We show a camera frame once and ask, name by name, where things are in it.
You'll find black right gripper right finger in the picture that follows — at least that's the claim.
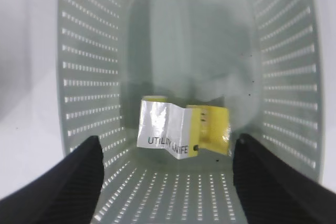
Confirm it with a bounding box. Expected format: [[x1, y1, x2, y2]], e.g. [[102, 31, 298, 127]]
[[233, 134, 335, 223]]

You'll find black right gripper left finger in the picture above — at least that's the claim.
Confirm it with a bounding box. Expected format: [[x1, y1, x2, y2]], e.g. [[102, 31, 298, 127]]
[[1, 136, 104, 223]]

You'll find yellow white waste paper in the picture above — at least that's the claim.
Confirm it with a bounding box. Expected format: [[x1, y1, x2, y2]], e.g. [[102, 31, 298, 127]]
[[137, 95, 231, 159]]

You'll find green woven plastic basket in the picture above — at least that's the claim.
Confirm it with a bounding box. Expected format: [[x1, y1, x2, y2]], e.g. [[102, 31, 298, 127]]
[[58, 0, 324, 223]]

